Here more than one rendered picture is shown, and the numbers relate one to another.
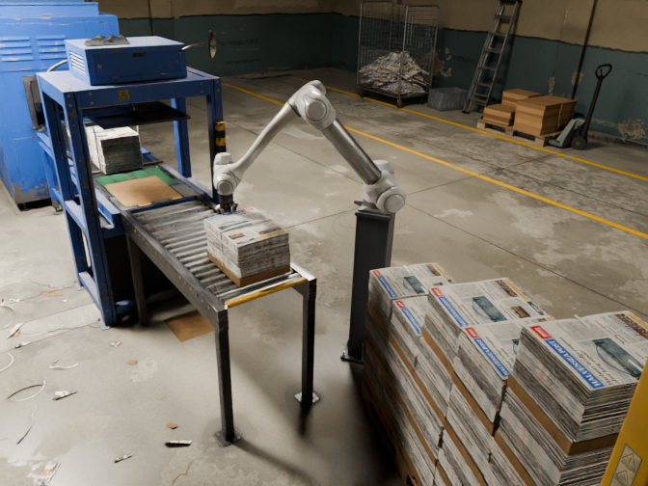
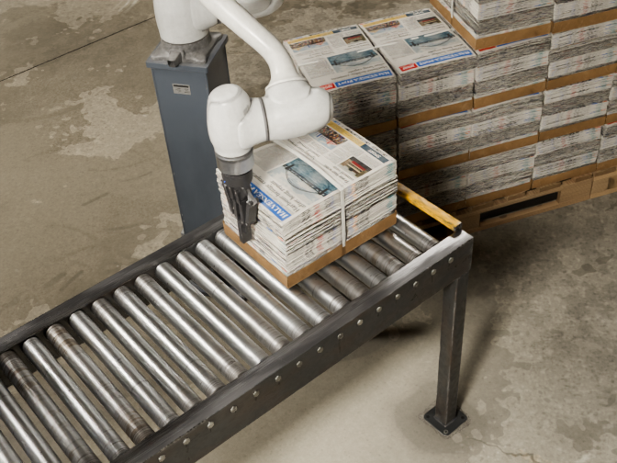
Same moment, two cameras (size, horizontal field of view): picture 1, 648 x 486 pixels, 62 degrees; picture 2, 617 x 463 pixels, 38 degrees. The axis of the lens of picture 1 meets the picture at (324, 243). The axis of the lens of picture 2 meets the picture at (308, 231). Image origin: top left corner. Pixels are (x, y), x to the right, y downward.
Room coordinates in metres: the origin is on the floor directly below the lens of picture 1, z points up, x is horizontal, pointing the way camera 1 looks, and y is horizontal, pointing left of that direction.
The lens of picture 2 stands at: (2.47, 2.20, 2.41)
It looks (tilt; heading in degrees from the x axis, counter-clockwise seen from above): 42 degrees down; 270
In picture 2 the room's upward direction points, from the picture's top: 4 degrees counter-clockwise
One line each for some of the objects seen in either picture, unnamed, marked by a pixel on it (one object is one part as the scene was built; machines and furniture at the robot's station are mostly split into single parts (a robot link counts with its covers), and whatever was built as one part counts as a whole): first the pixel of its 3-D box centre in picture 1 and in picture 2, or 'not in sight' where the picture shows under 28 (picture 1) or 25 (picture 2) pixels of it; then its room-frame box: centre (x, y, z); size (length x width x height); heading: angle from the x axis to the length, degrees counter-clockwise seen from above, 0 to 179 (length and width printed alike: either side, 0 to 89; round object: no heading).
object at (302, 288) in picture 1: (247, 239); (160, 272); (2.89, 0.45, 0.74); 1.34 x 0.05 x 0.12; 37
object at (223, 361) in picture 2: (202, 240); (189, 327); (2.79, 0.70, 0.77); 0.47 x 0.05 x 0.05; 127
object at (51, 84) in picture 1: (129, 83); not in sight; (3.54, 1.27, 1.50); 0.94 x 0.68 x 0.10; 127
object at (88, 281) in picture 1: (149, 239); not in sight; (3.54, 1.27, 0.38); 0.94 x 0.69 x 0.63; 127
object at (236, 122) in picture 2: (224, 169); (235, 118); (2.62, 0.52, 1.27); 0.13 x 0.11 x 0.16; 10
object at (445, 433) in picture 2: (228, 435); (445, 416); (2.07, 0.46, 0.01); 0.14 x 0.13 x 0.01; 127
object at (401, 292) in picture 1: (445, 403); (447, 125); (1.92, -0.58, 0.42); 1.17 x 0.39 x 0.83; 17
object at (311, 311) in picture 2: (224, 258); (270, 277); (2.58, 0.54, 0.77); 0.47 x 0.05 x 0.05; 127
